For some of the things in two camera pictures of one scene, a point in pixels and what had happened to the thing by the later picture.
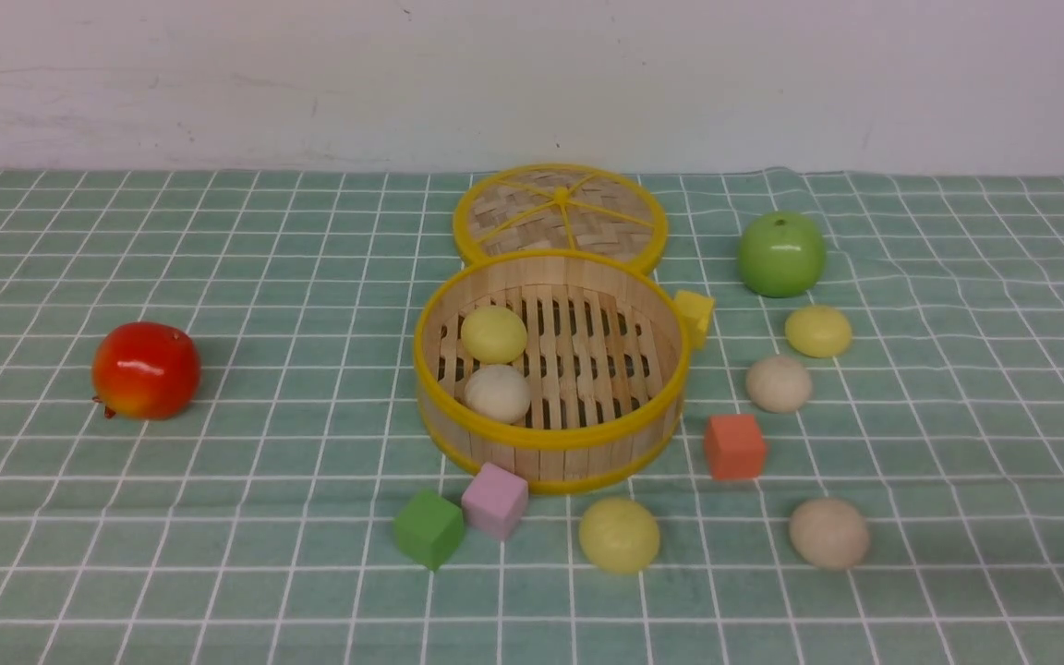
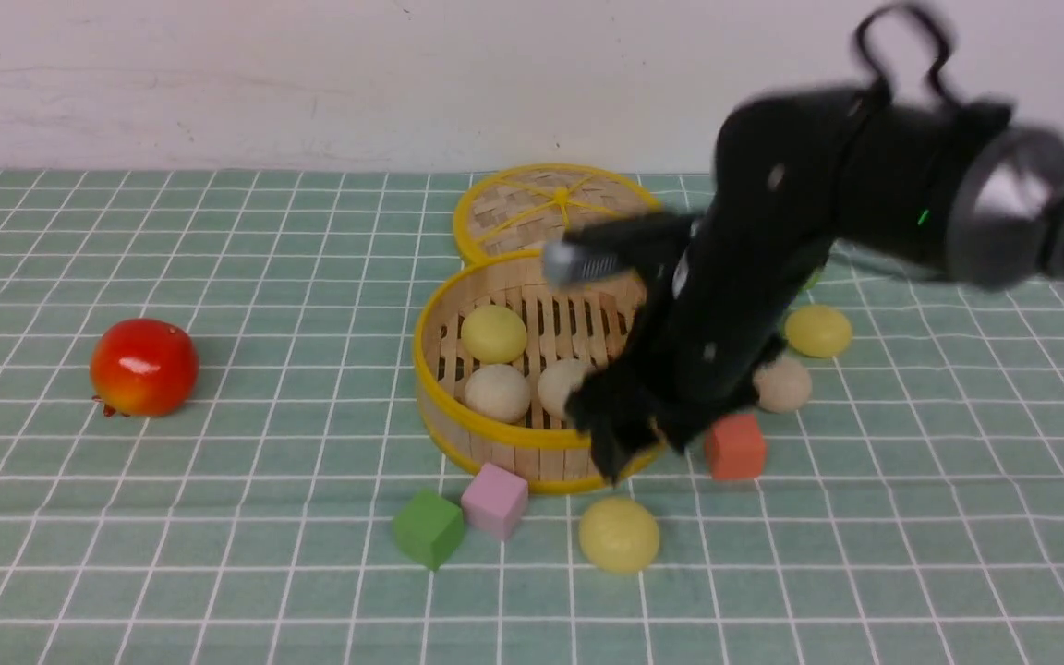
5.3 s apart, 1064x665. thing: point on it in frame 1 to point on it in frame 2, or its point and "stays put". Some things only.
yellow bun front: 619,535 stays put
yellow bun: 818,332 stays put
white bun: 828,534 to 554,383
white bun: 498,393 stays put
